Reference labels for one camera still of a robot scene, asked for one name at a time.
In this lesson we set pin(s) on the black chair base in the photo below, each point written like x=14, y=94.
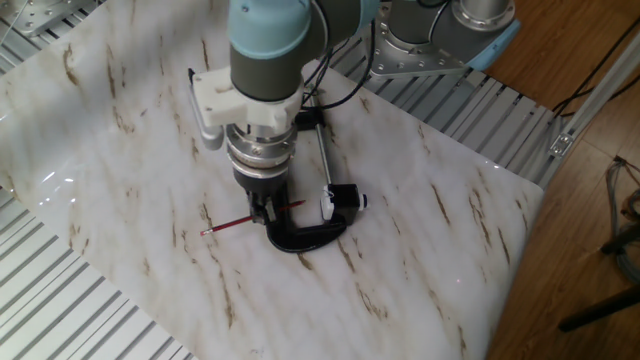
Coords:
x=595, y=310

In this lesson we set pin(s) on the glossy marble pattern sheet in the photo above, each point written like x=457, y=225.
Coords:
x=350, y=300

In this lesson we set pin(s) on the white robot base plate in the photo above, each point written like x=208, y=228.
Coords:
x=390, y=60

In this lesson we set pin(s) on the black metal C-clamp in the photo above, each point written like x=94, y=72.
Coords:
x=310, y=235

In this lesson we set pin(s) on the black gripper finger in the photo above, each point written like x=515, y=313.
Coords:
x=257, y=210
x=281, y=207

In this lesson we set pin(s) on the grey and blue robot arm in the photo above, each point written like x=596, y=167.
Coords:
x=270, y=25

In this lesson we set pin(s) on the white perforated mounting plate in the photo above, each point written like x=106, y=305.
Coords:
x=45, y=17

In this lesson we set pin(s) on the aluminium frame post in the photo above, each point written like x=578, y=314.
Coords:
x=590, y=107

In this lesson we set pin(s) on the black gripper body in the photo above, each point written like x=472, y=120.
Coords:
x=262, y=187

